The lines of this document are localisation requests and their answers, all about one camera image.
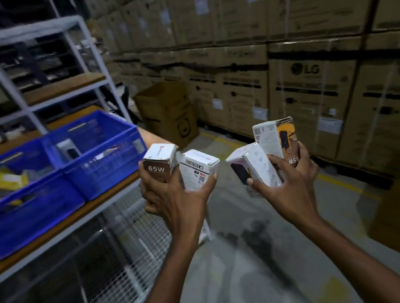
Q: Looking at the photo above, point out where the person's left hand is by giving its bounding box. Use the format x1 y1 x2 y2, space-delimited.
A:
137 151 226 245

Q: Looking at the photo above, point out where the person's right hand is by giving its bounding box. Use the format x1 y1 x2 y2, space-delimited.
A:
242 138 327 233

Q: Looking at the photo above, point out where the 65W orange charger box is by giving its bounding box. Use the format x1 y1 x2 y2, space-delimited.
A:
177 146 224 193

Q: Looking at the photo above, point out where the white charger box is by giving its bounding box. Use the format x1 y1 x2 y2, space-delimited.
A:
223 139 283 194

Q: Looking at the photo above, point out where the blue plastic crate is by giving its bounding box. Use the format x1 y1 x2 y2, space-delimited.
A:
39 105 153 207
0 133 91 261

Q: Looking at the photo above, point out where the person's left forearm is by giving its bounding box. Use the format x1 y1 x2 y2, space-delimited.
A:
113 230 210 303

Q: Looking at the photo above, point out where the dark metal storage rack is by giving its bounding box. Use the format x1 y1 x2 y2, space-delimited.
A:
0 0 85 96

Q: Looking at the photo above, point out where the open brown cardboard box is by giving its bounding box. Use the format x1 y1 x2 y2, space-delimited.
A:
132 78 202 155

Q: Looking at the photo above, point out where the white metal shelving rack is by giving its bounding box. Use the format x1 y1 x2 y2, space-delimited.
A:
0 0 220 303

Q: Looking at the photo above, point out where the stack of large cardboard cartons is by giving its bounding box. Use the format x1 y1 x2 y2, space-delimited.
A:
84 0 400 215

